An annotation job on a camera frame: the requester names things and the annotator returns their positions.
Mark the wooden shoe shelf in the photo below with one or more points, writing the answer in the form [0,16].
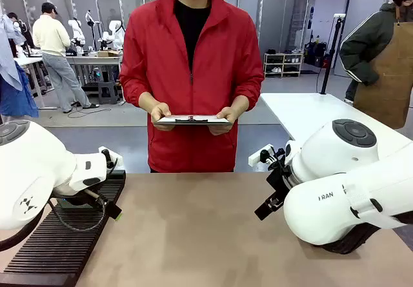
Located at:
[283,64]

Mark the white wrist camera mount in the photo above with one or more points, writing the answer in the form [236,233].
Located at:
[256,158]
[113,161]

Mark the white background desk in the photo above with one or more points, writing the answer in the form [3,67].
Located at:
[87,58]

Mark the black slotted PCB rack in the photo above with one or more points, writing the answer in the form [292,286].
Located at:
[64,251]

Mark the black tripod pole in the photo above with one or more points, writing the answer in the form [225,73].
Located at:
[329,58]

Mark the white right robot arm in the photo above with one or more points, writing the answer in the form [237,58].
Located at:
[322,203]

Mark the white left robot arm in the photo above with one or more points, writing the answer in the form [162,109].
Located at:
[32,171]

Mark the white paper sheet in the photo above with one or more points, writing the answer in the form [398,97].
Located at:
[180,118]

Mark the dark clipboard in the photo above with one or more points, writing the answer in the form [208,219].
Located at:
[193,123]

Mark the person's left hand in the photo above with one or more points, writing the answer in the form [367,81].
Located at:
[234,114]

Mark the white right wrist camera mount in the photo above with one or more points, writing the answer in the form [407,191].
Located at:
[256,158]

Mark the black luggage bags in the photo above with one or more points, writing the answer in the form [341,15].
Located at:
[316,55]

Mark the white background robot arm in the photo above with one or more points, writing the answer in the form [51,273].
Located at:
[114,33]
[77,32]

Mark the person's left forearm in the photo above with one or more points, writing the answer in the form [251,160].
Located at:
[250,90]

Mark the red pen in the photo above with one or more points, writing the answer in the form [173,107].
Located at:
[191,118]

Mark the person in blue shirt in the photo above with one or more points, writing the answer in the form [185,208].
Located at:
[13,100]

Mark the person's right hand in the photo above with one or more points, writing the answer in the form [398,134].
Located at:
[161,111]

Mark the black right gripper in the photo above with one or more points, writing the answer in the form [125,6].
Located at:
[280,182]

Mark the grey step stool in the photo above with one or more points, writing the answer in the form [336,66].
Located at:
[108,92]

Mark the person in red jacket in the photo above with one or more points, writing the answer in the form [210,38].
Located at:
[161,58]

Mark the cardboard box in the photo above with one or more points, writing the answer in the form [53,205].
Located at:
[108,53]

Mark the person in brown apron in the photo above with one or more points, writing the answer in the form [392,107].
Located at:
[387,74]

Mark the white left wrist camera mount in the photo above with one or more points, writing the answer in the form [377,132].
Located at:
[113,161]

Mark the person in cream sweater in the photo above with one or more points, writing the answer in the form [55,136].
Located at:
[51,38]

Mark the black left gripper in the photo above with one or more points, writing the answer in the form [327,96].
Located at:
[77,202]

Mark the person's right forearm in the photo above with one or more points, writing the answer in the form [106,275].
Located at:
[134,90]

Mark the white table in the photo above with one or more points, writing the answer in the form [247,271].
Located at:
[306,113]

